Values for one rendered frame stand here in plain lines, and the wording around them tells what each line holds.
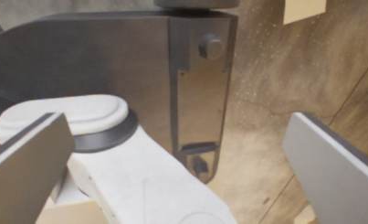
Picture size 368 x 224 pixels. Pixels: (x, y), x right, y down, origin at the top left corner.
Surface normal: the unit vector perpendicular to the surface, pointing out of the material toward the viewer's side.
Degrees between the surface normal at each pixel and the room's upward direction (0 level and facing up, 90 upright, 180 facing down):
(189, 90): 0
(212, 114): 0
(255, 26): 0
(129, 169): 90
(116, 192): 90
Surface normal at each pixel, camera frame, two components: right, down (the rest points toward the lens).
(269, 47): 0.21, 0.52
